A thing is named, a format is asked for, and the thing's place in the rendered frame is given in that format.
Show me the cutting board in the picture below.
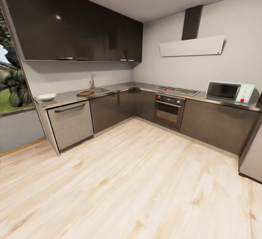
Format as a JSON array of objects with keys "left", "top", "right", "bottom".
[{"left": 77, "top": 90, "right": 94, "bottom": 96}]

